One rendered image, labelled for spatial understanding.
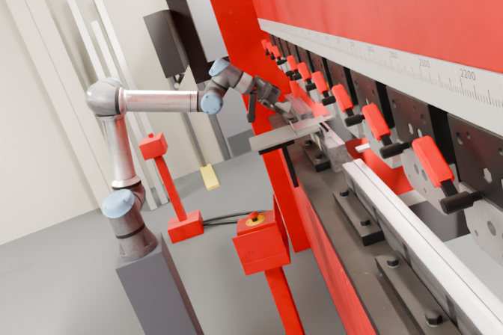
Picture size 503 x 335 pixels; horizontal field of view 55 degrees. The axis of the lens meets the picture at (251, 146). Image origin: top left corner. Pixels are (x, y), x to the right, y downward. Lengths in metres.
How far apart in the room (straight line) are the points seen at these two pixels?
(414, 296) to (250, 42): 1.91
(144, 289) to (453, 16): 1.61
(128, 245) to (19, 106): 3.48
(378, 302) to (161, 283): 1.03
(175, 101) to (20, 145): 3.68
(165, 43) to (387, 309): 2.10
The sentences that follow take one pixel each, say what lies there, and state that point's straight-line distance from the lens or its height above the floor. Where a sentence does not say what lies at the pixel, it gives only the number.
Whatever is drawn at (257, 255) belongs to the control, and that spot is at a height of 0.72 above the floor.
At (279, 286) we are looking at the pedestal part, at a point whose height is 0.54.
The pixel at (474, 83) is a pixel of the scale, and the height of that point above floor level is 1.39.
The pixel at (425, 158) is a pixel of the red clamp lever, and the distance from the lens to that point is 0.59.
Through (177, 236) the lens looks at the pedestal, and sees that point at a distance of 3.77.
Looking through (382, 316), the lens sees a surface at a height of 0.87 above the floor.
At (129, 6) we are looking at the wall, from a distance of 5.00.
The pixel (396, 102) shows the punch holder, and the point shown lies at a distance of 0.75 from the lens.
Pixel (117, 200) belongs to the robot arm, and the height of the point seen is 1.00.
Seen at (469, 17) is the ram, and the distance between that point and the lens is 0.49.
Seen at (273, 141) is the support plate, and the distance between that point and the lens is 1.83.
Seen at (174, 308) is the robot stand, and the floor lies 0.54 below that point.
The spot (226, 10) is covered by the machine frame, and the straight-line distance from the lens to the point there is 2.67.
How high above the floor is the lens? 1.53
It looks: 17 degrees down
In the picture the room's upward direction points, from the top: 19 degrees counter-clockwise
